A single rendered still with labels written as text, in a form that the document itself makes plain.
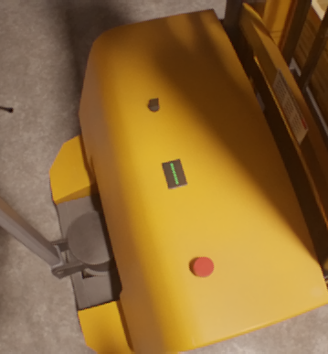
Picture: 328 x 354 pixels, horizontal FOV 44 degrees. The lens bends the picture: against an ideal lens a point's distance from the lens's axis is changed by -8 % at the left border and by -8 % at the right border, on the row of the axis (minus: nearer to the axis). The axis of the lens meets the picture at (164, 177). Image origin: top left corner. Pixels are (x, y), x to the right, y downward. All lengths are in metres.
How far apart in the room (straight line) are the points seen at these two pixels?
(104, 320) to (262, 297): 0.66
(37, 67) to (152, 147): 1.44
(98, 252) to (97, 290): 0.18
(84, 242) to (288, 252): 0.69
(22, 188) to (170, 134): 1.13
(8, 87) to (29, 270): 0.96
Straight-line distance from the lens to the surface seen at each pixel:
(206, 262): 0.80
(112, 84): 1.02
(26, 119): 2.10
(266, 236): 0.86
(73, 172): 1.51
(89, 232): 1.34
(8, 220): 0.94
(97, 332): 1.39
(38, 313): 1.80
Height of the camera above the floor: 1.71
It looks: 68 degrees down
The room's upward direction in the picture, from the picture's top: 3 degrees counter-clockwise
